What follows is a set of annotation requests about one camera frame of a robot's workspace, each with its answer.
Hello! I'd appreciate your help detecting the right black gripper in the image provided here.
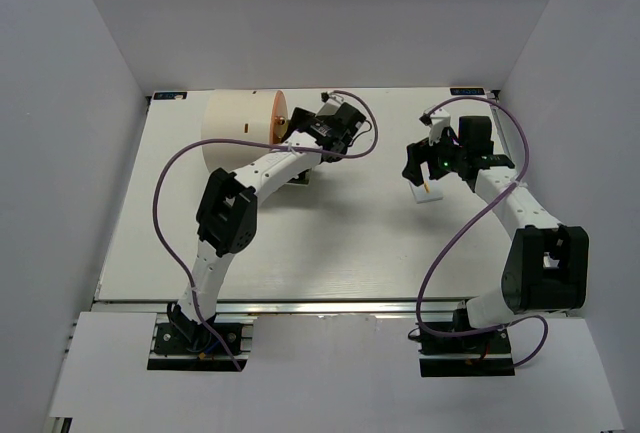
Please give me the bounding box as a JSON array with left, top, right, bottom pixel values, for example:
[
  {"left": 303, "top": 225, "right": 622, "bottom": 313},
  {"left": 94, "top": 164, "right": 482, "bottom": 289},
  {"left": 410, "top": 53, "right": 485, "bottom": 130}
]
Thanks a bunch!
[{"left": 402, "top": 125, "right": 467, "bottom": 187}]

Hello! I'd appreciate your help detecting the white square compact with gold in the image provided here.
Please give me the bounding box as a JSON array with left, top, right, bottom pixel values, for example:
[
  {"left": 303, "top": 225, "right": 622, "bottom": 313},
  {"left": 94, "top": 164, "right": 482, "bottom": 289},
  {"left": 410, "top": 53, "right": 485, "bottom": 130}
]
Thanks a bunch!
[{"left": 409, "top": 180, "right": 444, "bottom": 204}]

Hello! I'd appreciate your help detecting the pale green bottom drawer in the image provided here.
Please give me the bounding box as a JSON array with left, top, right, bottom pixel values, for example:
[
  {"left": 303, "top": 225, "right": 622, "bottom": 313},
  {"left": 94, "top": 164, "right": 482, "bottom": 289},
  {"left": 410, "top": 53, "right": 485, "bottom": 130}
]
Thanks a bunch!
[{"left": 287, "top": 169, "right": 312, "bottom": 186}]

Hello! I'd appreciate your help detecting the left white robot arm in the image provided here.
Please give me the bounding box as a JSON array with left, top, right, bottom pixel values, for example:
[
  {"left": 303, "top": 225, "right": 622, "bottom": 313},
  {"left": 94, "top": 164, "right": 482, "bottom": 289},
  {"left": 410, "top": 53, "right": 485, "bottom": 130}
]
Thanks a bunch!
[{"left": 167, "top": 102, "right": 373, "bottom": 353}]

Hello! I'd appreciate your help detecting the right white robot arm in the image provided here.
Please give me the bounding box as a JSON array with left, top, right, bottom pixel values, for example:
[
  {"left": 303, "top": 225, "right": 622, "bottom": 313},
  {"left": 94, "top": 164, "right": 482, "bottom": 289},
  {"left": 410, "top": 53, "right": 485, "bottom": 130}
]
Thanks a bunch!
[{"left": 402, "top": 109, "right": 589, "bottom": 352}]

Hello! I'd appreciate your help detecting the cream round drawer organizer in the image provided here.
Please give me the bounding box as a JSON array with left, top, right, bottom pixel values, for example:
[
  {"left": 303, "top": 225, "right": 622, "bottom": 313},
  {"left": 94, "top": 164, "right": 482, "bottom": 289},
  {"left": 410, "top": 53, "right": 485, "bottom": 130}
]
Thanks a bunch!
[{"left": 201, "top": 90, "right": 289, "bottom": 172}]

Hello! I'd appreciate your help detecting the blue label sticker right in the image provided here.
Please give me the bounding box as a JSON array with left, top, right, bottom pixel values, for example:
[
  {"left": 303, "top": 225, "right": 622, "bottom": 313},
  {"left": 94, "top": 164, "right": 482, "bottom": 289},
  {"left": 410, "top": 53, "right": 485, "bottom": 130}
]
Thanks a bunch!
[{"left": 449, "top": 87, "right": 485, "bottom": 96}]

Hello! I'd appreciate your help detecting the blue label sticker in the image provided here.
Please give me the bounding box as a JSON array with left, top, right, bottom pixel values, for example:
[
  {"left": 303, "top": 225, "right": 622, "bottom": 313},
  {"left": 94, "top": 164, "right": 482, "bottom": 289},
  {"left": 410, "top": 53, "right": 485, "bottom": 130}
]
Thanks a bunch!
[
  {"left": 449, "top": 87, "right": 485, "bottom": 96},
  {"left": 152, "top": 91, "right": 187, "bottom": 101}
]

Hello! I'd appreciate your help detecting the blue label sticker left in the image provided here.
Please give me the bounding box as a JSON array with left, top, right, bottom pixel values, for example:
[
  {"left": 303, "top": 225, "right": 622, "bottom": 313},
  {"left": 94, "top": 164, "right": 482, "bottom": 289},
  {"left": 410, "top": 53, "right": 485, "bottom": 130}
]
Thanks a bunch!
[{"left": 152, "top": 91, "right": 187, "bottom": 101}]

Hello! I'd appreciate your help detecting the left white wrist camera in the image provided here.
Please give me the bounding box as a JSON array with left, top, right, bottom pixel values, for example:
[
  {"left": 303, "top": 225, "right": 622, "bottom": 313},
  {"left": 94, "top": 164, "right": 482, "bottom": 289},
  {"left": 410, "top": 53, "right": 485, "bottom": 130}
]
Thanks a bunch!
[{"left": 320, "top": 90, "right": 345, "bottom": 107}]

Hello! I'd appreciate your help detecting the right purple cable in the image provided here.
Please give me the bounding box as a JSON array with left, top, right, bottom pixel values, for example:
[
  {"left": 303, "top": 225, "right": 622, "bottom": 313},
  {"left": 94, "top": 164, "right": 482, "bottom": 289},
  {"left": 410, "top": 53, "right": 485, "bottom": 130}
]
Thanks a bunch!
[{"left": 414, "top": 97, "right": 550, "bottom": 368}]

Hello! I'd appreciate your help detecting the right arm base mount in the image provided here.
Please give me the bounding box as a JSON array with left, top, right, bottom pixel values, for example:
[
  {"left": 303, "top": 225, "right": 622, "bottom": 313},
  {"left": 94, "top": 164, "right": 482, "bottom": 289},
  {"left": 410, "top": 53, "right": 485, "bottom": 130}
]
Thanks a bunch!
[{"left": 407, "top": 304, "right": 515, "bottom": 378}]

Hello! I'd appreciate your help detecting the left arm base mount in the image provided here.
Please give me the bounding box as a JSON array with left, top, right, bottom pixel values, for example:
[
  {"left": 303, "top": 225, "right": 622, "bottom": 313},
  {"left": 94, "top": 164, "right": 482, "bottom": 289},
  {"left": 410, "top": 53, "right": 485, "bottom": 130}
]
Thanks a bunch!
[{"left": 147, "top": 319, "right": 253, "bottom": 373}]

